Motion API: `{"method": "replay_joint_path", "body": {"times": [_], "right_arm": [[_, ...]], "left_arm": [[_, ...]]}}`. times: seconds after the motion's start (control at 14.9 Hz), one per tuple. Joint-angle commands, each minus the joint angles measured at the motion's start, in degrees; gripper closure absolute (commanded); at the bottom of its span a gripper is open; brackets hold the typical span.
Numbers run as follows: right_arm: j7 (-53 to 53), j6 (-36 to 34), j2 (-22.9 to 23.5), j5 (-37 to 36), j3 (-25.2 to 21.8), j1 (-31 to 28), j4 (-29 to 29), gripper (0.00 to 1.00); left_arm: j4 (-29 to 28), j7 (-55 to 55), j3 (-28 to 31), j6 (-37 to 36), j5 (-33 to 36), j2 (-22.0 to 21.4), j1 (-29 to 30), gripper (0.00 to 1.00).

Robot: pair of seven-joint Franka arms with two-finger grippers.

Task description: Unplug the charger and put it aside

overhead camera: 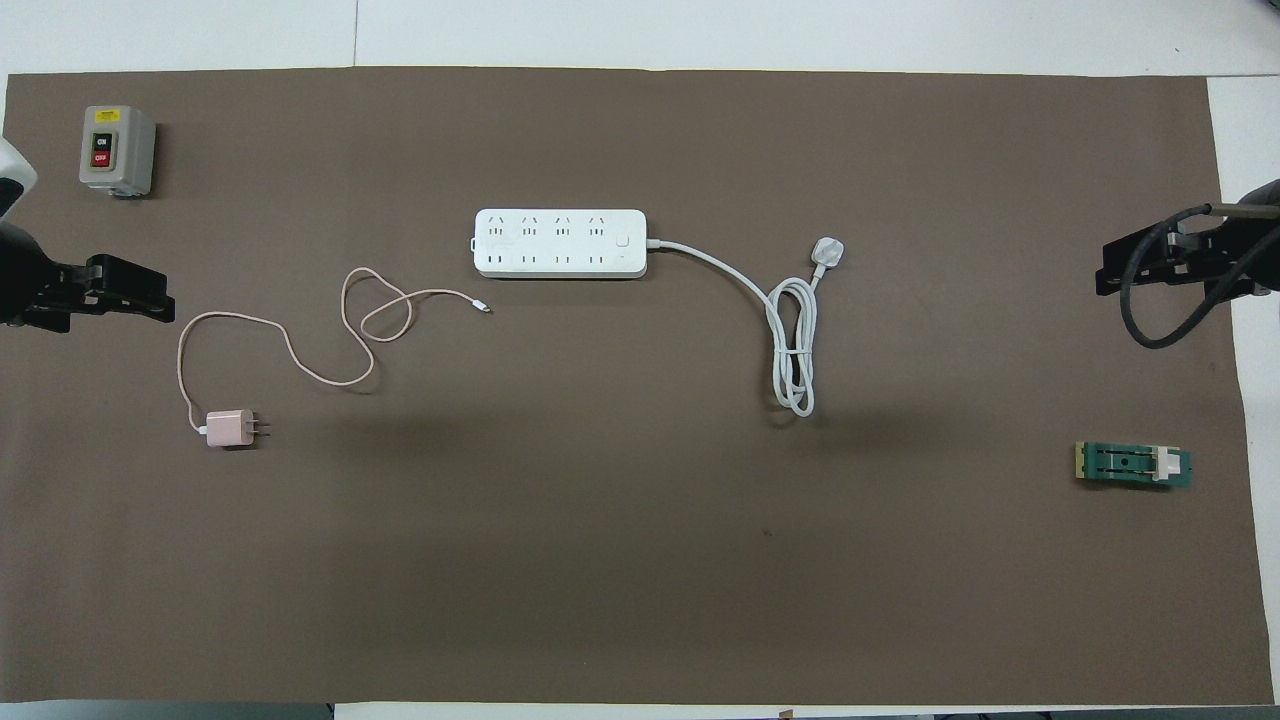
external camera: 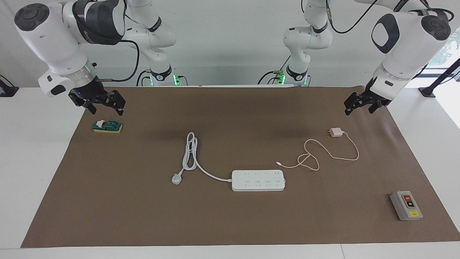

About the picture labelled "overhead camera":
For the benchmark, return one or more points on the grey on-off switch box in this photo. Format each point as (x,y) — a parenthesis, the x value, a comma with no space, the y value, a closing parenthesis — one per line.
(115,150)

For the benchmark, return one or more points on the green knife switch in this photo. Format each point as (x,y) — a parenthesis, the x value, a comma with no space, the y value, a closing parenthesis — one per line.
(1130,465)

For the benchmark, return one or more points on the pink charger adapter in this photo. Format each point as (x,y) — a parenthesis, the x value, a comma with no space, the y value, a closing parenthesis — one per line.
(228,428)

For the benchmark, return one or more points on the brown paper table mat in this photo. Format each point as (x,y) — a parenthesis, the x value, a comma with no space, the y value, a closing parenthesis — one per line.
(620,560)

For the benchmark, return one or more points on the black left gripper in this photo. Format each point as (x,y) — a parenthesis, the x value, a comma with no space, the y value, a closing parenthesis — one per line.
(35,275)

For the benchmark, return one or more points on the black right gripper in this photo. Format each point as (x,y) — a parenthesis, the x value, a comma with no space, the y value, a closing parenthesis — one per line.
(1235,255)

